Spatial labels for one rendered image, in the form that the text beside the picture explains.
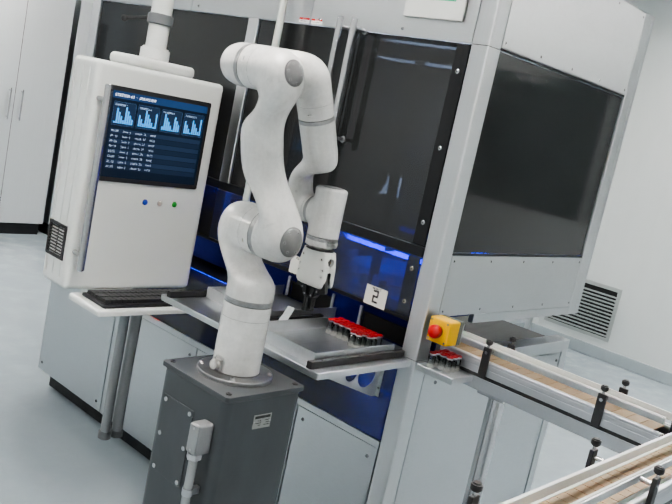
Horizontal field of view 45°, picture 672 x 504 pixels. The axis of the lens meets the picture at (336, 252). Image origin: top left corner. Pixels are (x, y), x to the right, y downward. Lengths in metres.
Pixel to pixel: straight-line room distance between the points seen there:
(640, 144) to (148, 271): 4.95
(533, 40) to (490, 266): 0.69
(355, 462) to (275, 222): 1.00
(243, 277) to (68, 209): 0.97
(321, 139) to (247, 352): 0.55
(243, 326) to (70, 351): 1.98
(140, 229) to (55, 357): 1.26
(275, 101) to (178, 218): 1.21
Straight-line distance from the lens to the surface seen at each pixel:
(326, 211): 2.09
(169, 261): 2.99
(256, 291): 1.96
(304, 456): 2.78
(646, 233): 7.02
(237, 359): 2.01
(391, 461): 2.54
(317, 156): 2.03
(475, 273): 2.55
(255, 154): 1.89
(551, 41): 2.64
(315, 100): 1.98
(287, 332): 2.43
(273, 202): 1.90
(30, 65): 7.17
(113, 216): 2.82
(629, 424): 2.25
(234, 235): 1.98
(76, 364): 3.84
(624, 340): 7.11
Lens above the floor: 1.54
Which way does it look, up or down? 10 degrees down
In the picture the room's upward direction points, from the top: 12 degrees clockwise
